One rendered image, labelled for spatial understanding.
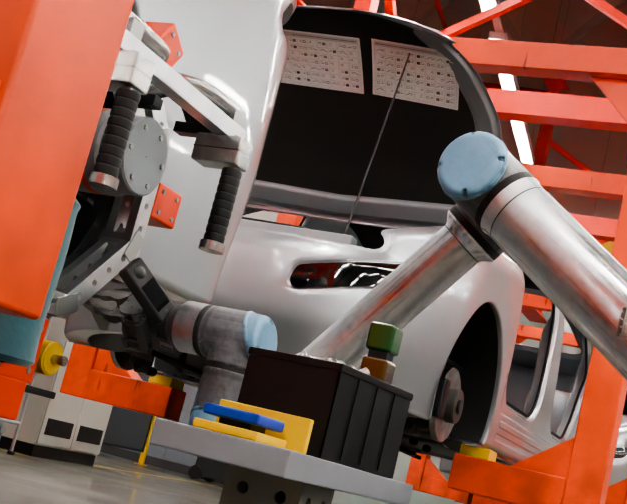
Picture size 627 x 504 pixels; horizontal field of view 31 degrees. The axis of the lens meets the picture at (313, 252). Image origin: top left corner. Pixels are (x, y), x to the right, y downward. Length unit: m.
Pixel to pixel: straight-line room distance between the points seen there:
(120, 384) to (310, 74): 1.94
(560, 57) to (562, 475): 2.02
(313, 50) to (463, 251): 3.47
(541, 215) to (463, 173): 0.14
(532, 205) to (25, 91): 0.82
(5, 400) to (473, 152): 0.83
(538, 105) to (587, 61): 2.52
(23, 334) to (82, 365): 4.54
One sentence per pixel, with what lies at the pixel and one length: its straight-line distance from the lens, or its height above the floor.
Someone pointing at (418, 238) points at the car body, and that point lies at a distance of 4.42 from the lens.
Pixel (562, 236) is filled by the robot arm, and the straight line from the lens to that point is 1.68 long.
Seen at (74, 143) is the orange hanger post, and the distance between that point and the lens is 1.29.
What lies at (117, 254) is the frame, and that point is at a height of 0.72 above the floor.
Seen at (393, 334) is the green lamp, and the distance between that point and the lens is 1.59.
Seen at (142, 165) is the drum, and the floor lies 0.83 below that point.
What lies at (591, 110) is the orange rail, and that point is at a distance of 8.09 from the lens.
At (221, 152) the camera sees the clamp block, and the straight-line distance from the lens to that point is 1.93.
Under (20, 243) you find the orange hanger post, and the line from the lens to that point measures 1.24.
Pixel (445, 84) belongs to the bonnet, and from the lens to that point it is 5.10.
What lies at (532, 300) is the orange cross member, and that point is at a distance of 11.76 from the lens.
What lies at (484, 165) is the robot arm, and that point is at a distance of 1.74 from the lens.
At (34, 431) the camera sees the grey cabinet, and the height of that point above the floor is 0.20.
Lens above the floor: 0.43
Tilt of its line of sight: 11 degrees up
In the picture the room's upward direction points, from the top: 14 degrees clockwise
